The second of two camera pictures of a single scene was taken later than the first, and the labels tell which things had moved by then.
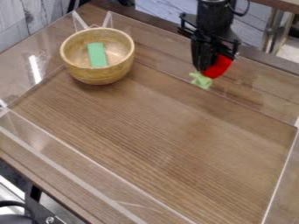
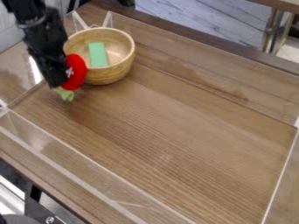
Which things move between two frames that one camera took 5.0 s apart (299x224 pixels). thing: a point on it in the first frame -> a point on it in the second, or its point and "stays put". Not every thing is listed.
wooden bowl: (98, 55) stays put
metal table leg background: (278, 26) stays put
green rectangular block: (98, 54) stays put
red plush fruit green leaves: (202, 78) -> (77, 69)
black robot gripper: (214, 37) -> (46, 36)
